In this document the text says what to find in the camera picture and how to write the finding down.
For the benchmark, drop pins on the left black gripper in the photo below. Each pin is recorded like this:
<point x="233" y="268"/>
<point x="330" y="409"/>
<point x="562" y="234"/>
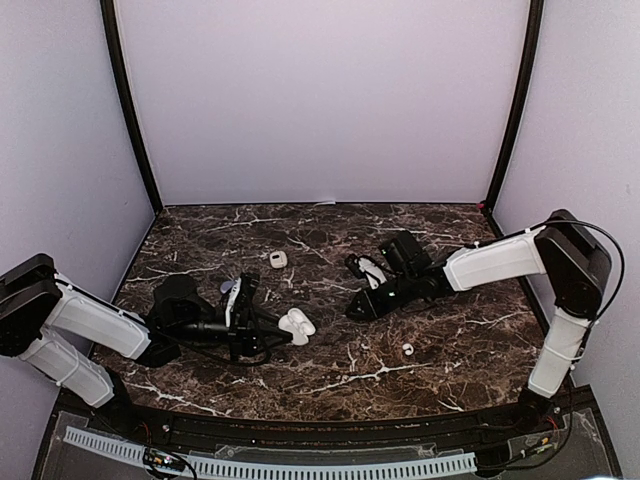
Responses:
<point x="245" y="328"/>

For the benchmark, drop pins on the right black frame post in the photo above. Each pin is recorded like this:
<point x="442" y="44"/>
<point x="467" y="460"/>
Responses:
<point x="516" y="111"/>

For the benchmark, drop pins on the black front table rail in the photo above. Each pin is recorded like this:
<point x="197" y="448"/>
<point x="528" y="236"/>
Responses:
<point x="183" y="430"/>

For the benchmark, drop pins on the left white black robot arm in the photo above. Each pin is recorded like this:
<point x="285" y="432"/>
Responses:
<point x="38" y="303"/>

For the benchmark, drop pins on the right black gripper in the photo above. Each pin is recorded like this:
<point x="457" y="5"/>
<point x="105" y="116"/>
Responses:
<point x="372" y="309"/>

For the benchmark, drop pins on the white slotted cable duct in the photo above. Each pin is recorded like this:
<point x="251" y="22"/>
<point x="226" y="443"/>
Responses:
<point x="275" y="465"/>

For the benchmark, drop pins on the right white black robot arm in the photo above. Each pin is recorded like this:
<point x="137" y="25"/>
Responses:
<point x="562" y="248"/>

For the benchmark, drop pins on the black frame post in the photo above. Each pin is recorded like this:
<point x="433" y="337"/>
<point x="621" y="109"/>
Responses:
<point x="516" y="111"/>
<point x="123" y="88"/>

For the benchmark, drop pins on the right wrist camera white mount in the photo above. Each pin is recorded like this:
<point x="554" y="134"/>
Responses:
<point x="371" y="272"/>

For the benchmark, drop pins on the left black frame post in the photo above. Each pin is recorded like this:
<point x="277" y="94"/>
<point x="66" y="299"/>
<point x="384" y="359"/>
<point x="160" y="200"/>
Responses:
<point x="123" y="88"/>

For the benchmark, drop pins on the white charging case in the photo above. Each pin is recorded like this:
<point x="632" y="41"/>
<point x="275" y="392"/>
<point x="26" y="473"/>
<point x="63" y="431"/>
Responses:
<point x="298" y="324"/>

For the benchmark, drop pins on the purple blue charging case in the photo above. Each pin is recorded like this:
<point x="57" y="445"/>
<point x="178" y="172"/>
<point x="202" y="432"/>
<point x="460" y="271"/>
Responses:
<point x="226" y="286"/>

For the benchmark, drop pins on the beige earbud charging case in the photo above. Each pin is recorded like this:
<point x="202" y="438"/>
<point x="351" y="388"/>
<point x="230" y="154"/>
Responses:
<point x="278" y="259"/>

